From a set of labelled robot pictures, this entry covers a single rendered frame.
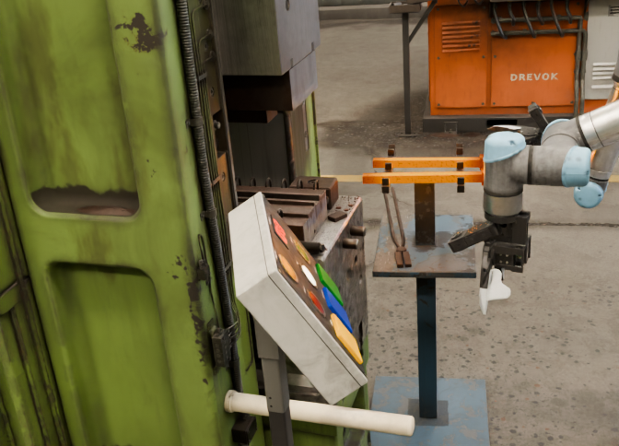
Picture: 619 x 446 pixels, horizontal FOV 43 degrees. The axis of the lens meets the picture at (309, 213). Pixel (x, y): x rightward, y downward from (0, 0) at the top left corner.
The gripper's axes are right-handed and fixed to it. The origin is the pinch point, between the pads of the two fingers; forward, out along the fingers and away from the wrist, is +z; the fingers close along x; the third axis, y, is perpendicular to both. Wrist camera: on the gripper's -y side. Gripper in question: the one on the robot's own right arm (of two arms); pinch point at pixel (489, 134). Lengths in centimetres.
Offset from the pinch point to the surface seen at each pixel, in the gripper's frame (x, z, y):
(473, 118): 304, 3, 93
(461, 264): -15.3, 7.6, 34.6
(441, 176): -13.2, 13.2, 7.6
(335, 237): -45, 39, 11
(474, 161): -1.4, 4.1, 7.8
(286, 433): -100, 41, 28
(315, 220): -43, 44, 8
